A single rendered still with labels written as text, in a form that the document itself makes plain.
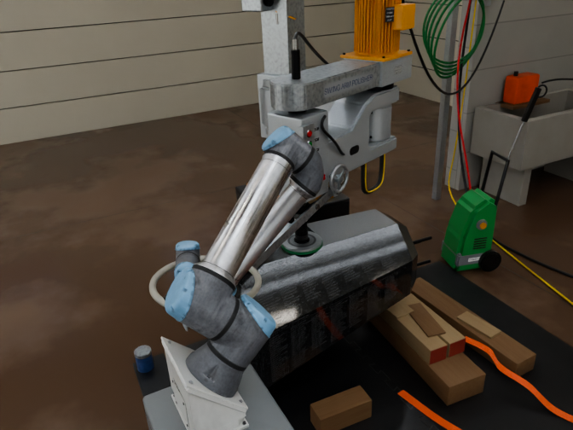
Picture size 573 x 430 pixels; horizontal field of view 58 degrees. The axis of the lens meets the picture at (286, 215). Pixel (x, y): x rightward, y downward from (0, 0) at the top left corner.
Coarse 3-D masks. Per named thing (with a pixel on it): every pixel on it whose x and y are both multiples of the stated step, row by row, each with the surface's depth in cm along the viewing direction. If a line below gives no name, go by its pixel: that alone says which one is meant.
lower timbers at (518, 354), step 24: (432, 288) 355; (456, 312) 330; (384, 336) 329; (480, 336) 309; (504, 336) 308; (408, 360) 305; (456, 360) 289; (504, 360) 295; (528, 360) 291; (432, 384) 286; (456, 384) 273; (480, 384) 281
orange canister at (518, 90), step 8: (528, 72) 504; (512, 80) 489; (520, 80) 485; (528, 80) 490; (536, 80) 495; (512, 88) 491; (520, 88) 489; (528, 88) 494; (504, 96) 502; (512, 96) 494; (520, 96) 493; (528, 96) 498; (504, 104) 499; (512, 104) 498; (520, 104) 496; (536, 104) 503
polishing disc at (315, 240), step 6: (294, 234) 281; (312, 234) 281; (288, 240) 276; (312, 240) 275; (318, 240) 274; (288, 246) 270; (294, 246) 270; (300, 246) 269; (306, 246) 269; (312, 246) 269; (318, 246) 269; (300, 252) 266
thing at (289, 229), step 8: (328, 192) 271; (320, 200) 268; (312, 208) 264; (304, 216) 261; (288, 224) 263; (296, 224) 258; (280, 232) 260; (288, 232) 255; (280, 240) 251; (272, 248) 249; (264, 256) 246; (256, 264) 243
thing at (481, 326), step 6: (468, 312) 328; (462, 318) 322; (468, 318) 322; (474, 318) 322; (468, 324) 318; (474, 324) 317; (480, 324) 317; (486, 324) 316; (480, 330) 312; (486, 330) 311; (492, 330) 311; (498, 330) 311; (486, 336) 308; (492, 336) 306
